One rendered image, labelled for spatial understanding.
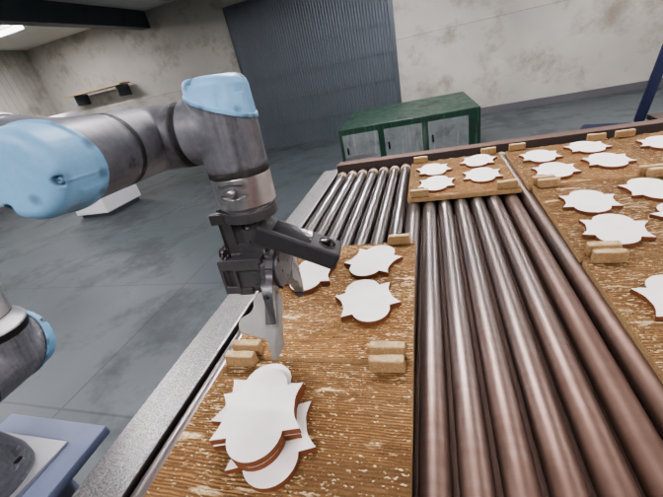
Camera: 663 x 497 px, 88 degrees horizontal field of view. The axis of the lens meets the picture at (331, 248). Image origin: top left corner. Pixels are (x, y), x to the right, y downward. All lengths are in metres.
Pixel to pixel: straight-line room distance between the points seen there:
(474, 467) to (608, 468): 0.15
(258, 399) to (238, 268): 0.20
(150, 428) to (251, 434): 0.24
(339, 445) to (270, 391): 0.12
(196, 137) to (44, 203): 0.16
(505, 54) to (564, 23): 0.89
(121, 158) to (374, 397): 0.45
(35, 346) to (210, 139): 0.58
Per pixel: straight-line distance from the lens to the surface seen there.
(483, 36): 7.30
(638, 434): 0.61
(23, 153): 0.34
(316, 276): 0.83
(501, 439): 0.56
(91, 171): 0.35
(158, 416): 0.73
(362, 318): 0.68
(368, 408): 0.56
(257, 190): 0.43
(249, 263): 0.46
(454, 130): 4.39
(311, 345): 0.67
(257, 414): 0.54
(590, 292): 0.81
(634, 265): 0.88
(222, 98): 0.41
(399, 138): 4.38
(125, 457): 0.71
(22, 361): 0.85
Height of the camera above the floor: 1.39
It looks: 28 degrees down
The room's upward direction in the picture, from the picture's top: 13 degrees counter-clockwise
